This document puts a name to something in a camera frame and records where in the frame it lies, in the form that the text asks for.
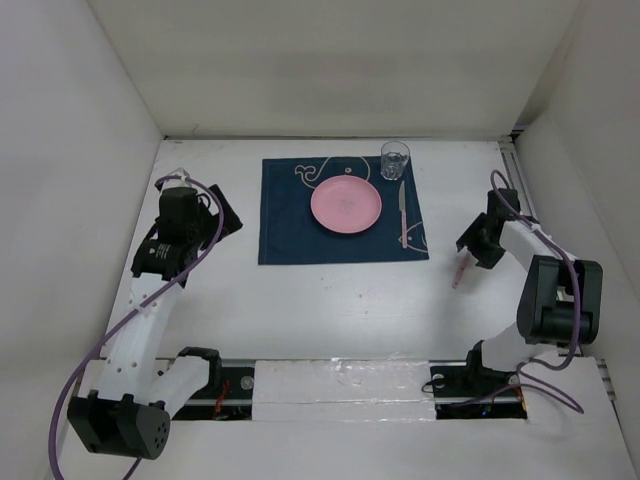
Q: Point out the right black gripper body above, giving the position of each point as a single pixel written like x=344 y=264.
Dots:
x=480 y=245

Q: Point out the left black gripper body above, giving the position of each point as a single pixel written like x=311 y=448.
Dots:
x=223 y=211

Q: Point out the pink plastic fork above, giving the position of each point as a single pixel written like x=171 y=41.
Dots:
x=460 y=271

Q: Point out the blue whale placemat cloth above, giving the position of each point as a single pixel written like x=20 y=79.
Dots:
x=290 y=235

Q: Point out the pink plastic knife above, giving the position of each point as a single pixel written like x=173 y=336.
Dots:
x=403 y=217

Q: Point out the clear plastic cup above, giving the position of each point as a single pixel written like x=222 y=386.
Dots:
x=394 y=156

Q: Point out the pink plastic plate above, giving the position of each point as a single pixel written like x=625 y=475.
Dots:
x=346 y=204

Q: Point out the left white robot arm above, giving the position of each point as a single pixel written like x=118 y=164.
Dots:
x=129 y=410

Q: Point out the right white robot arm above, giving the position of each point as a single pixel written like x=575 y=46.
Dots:
x=500 y=352

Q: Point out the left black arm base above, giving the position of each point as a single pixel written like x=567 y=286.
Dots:
x=228 y=399

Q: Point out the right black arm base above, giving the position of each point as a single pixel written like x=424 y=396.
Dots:
x=466 y=390

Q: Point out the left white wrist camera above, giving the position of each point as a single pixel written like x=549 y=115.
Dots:
x=175 y=184

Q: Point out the aluminium side rail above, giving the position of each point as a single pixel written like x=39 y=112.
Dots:
x=560 y=305

